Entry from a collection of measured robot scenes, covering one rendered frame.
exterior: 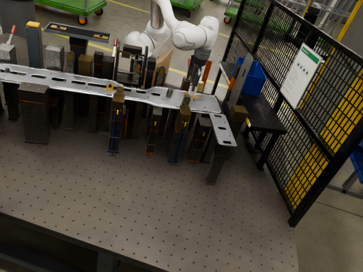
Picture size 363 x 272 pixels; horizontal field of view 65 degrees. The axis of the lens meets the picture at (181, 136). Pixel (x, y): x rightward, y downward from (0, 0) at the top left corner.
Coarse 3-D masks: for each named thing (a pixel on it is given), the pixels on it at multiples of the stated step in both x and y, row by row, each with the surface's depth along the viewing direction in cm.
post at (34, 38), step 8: (32, 32) 168; (40, 32) 172; (32, 40) 170; (40, 40) 173; (32, 48) 173; (40, 48) 175; (32, 56) 176; (40, 56) 177; (32, 64) 179; (40, 64) 180
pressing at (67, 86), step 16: (0, 64) 154; (16, 64) 157; (0, 80) 143; (16, 80) 145; (32, 80) 148; (48, 80) 152; (80, 80) 160; (96, 80) 164; (112, 80) 167; (112, 96) 155; (128, 96) 158; (144, 96) 162; (160, 96) 166; (176, 96) 170; (208, 96) 180; (208, 112) 164
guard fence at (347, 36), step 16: (352, 16) 330; (352, 32) 319; (352, 48) 306; (336, 64) 335; (352, 64) 294; (320, 80) 368; (336, 80) 321; (336, 96) 308; (320, 112) 335; (320, 128) 321
